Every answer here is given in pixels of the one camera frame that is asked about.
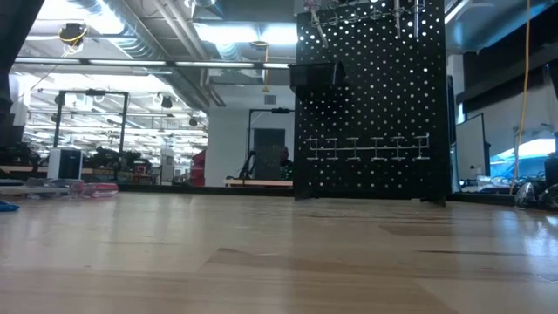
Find black background station frame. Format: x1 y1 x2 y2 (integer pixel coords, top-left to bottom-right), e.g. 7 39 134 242
247 107 296 182
51 90 131 181

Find silver wire ring tool rack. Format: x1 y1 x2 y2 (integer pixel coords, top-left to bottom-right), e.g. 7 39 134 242
304 133 432 163
304 0 426 27

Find background wooden table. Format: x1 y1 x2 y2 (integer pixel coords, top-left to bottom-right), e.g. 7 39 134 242
223 179 296 188

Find eyeglasses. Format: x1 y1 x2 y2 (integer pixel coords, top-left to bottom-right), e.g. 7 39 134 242
514 181 558 212

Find dark door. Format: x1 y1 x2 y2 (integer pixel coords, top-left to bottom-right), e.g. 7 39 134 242
253 128 287 181

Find cluttered background workbench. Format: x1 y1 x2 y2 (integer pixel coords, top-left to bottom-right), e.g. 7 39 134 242
0 143 154 184

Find black ceiling device yellow cable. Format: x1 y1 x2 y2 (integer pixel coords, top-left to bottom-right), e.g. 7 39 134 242
58 22 89 47

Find silver ventilation duct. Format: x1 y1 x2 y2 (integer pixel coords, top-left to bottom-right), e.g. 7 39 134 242
73 0 162 60

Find red cabinet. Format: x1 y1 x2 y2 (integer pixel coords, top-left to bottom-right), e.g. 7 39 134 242
190 150 207 188

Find black perforated peg board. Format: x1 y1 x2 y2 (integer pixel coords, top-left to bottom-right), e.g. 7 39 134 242
294 0 453 207

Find black peg board bin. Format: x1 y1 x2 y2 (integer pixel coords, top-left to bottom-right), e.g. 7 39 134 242
288 60 348 88

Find white box dark panel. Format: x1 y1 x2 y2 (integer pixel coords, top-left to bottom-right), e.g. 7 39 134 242
46 147 84 181

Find clear red striped screwdriver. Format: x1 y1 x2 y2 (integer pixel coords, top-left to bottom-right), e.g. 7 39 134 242
304 0 329 49

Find white board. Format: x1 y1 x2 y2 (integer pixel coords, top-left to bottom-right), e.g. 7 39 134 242
454 113 493 194

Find bright ceiling light panel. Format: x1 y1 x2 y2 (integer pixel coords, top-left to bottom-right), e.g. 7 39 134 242
194 24 300 47

